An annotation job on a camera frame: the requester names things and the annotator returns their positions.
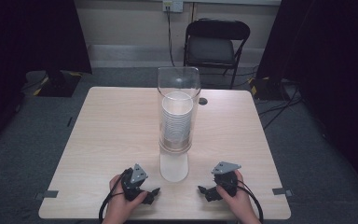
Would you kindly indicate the black curtain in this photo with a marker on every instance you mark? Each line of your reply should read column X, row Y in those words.
column 28, row 40
column 329, row 62

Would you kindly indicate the person's right hand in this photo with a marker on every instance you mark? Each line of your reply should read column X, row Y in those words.
column 237, row 202

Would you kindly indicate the person's left hand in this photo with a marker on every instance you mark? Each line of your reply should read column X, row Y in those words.
column 121, row 202

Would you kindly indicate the black stand base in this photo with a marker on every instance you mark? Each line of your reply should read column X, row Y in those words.
column 267, row 88
column 59, row 84

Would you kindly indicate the stack of white paper cups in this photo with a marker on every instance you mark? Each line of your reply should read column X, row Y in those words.
column 177, row 121

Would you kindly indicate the grey tape strip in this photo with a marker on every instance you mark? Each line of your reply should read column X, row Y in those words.
column 47, row 194
column 282, row 191

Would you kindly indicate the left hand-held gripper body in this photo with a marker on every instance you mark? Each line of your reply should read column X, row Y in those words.
column 133, row 182

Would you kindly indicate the white wall socket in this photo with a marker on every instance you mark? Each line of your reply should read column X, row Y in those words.
column 173, row 5

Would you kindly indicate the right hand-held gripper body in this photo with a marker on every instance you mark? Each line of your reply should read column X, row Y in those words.
column 227, row 180

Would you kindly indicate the clear tube cup dispenser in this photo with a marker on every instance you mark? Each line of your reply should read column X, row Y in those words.
column 174, row 161

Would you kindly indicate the black folding chair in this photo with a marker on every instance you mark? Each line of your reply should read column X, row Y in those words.
column 213, row 46

